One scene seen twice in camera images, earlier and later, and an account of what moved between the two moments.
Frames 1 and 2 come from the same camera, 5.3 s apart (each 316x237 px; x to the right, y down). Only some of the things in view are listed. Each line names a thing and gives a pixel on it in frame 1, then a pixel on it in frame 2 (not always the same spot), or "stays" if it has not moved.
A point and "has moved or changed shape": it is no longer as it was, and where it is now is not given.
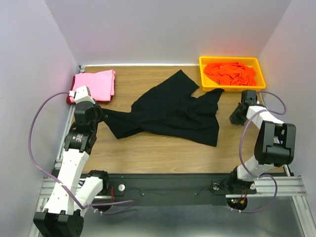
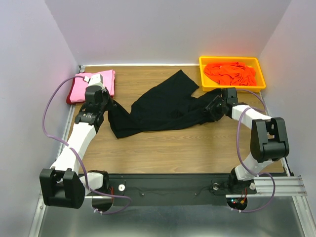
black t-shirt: [169, 110] has moved or changed shape
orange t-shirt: [231, 73] stays
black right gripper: [233, 118] to [211, 106]
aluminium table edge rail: [58, 162] stays
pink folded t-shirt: [101, 84] stays
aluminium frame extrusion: [287, 186] stays
